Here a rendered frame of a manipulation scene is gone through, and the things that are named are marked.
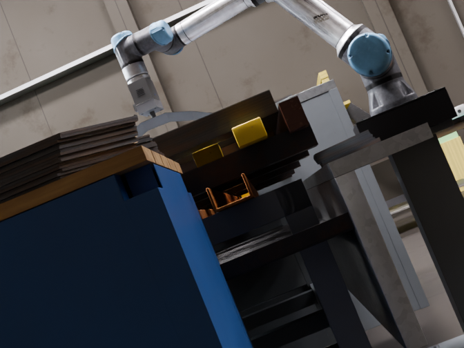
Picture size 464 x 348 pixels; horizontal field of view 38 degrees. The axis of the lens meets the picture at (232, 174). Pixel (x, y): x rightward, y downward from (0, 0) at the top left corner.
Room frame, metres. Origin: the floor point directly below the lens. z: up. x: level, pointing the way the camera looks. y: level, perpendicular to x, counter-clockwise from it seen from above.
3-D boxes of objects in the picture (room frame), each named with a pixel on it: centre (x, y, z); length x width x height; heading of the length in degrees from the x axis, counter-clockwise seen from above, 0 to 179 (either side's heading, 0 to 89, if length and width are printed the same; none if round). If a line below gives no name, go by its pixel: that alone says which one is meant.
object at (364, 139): (1.58, -0.25, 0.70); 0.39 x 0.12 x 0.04; 178
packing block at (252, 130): (1.34, -0.06, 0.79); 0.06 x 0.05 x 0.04; 88
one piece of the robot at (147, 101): (2.16, 0.17, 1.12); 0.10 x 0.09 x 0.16; 81
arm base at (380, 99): (2.08, -0.54, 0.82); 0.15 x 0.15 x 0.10
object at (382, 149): (1.93, -0.30, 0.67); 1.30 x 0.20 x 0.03; 178
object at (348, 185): (1.93, -0.22, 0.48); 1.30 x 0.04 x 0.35; 178
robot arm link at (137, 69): (2.15, 0.16, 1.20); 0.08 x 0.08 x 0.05
